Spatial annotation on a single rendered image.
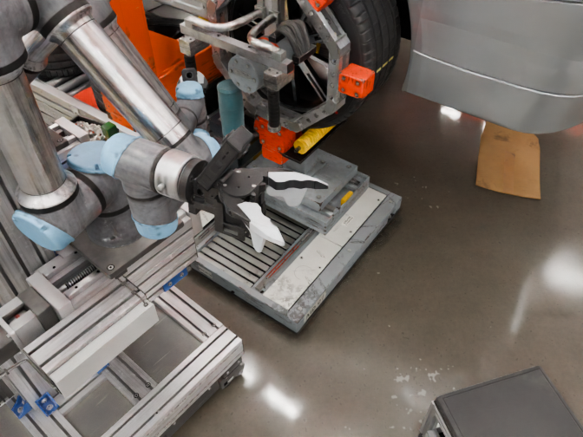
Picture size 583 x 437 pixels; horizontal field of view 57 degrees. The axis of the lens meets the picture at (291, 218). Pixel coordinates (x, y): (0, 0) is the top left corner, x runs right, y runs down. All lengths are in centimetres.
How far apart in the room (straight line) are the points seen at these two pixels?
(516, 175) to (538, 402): 143
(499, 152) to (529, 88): 125
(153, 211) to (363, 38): 103
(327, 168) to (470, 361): 98
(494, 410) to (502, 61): 100
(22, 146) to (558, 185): 244
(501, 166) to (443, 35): 126
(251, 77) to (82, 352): 97
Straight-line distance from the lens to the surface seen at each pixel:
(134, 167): 86
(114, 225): 129
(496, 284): 237
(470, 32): 176
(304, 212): 226
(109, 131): 197
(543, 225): 269
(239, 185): 79
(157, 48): 214
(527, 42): 171
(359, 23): 175
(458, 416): 163
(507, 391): 171
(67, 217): 115
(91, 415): 181
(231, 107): 196
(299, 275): 215
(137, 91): 99
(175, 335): 188
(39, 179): 110
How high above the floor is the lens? 178
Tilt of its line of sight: 46 degrees down
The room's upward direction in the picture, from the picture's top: straight up
